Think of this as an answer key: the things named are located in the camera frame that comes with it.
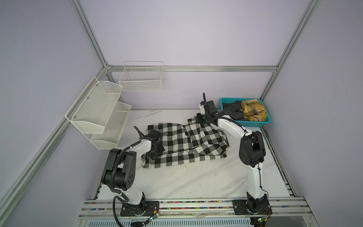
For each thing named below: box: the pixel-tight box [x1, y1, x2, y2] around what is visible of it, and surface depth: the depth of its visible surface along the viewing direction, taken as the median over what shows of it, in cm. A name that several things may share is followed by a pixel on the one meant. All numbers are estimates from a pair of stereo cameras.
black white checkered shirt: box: [141, 118, 230, 168], surface depth 97 cm
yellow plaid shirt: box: [240, 98, 268, 122], surface depth 108 cm
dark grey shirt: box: [222, 100, 244, 121], surface depth 112 cm
